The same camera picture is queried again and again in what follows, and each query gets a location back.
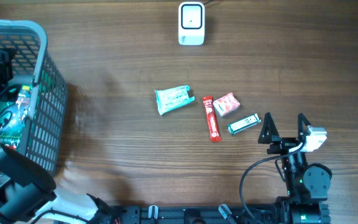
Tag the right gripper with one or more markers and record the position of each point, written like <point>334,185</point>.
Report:
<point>282,144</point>

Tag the green glove package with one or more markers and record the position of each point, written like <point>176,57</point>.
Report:
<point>14,108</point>

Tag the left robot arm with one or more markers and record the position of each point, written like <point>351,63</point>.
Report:
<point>28,193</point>

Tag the green white small box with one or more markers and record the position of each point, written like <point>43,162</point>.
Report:
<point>243,124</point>

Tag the red coffee stick sachet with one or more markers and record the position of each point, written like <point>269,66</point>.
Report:
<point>211,119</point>

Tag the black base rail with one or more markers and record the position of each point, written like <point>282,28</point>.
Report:
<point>213,214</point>

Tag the white barcode scanner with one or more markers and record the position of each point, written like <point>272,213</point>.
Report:
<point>191,23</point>

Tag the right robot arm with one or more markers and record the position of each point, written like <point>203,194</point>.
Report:
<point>307,184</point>

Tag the teal tissue packet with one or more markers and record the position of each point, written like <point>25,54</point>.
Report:
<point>173,98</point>

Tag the red small carton box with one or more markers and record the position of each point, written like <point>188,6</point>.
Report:
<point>226,104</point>

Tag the grey plastic mesh basket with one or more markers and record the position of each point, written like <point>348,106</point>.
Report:
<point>32,65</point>

